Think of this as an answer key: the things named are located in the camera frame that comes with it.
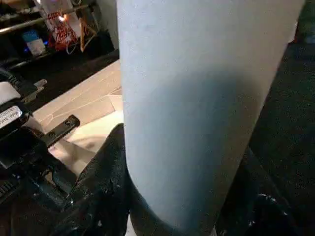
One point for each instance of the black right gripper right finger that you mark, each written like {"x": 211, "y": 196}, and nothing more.
{"x": 256, "y": 211}

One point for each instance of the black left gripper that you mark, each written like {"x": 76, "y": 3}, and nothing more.
{"x": 34, "y": 162}

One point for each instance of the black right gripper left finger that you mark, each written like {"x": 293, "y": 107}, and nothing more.
{"x": 101, "y": 196}

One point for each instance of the white plastic table top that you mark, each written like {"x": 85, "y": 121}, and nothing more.
{"x": 83, "y": 103}

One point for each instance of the white plastic table leg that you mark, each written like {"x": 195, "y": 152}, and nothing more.
{"x": 197, "y": 98}

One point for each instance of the black work mat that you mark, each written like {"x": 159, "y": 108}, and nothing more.
{"x": 290, "y": 123}

